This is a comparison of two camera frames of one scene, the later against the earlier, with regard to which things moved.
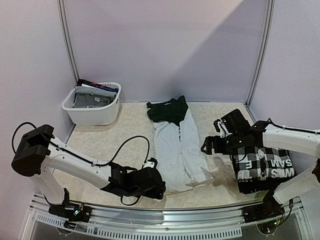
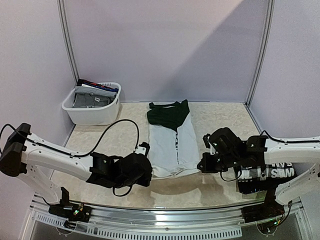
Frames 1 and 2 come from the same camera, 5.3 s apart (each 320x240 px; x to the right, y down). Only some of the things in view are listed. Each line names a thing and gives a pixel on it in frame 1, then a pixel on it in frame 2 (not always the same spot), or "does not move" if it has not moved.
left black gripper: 161,190 → 145,181
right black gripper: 210,145 → 203,164
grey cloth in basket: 86,97 does not move
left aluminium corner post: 60,5 does not move
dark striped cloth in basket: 80,82 does not move
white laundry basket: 107,114 does not move
